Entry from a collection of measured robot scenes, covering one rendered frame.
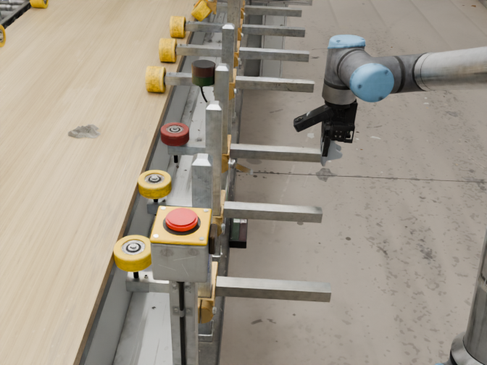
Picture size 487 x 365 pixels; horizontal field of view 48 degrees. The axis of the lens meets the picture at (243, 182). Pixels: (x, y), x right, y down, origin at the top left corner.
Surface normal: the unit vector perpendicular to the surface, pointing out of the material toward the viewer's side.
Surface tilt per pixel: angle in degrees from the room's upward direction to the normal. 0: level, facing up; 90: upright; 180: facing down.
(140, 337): 0
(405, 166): 0
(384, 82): 90
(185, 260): 90
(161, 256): 90
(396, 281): 0
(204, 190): 90
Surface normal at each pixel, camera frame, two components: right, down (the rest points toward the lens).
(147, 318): 0.04, -0.82
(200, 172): -0.04, 0.57
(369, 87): 0.19, 0.56
